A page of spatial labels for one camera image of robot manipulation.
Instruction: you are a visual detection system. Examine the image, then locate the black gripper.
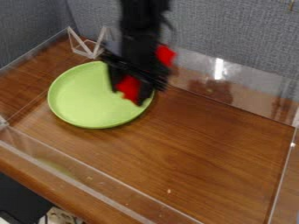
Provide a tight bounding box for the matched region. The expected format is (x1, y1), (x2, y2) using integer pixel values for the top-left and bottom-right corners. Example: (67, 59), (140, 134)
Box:
(102, 0), (170, 106)

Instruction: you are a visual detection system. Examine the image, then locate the red star-shaped block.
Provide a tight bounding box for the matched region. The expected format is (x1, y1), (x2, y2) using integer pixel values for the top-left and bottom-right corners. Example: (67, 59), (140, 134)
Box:
(115, 45), (176, 106)

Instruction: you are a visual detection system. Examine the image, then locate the green round plate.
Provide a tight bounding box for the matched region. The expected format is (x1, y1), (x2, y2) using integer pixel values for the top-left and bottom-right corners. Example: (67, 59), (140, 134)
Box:
(46, 61), (154, 129)

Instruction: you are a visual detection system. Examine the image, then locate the white power strip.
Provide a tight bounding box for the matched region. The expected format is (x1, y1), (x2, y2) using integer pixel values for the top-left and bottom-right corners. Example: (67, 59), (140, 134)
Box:
(45, 207), (83, 224)

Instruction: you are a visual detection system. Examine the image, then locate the clear acrylic enclosure wall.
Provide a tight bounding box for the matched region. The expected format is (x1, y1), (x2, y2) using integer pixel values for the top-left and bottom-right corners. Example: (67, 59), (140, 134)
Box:
(0, 33), (299, 224)

